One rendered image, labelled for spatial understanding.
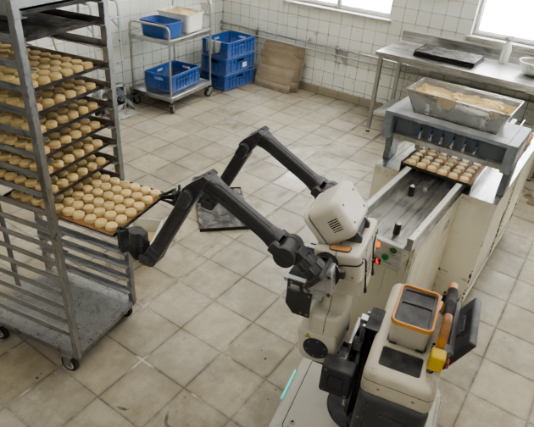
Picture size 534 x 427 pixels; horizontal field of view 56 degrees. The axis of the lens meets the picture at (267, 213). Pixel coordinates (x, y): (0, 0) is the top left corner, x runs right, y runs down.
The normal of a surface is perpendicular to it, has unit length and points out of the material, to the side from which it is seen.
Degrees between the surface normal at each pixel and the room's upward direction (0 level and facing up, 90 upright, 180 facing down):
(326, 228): 90
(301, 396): 0
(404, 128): 90
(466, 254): 90
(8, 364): 0
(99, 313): 0
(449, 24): 90
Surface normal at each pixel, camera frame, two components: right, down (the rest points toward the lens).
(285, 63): -0.51, 0.08
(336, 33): -0.57, 0.41
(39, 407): 0.07, -0.84
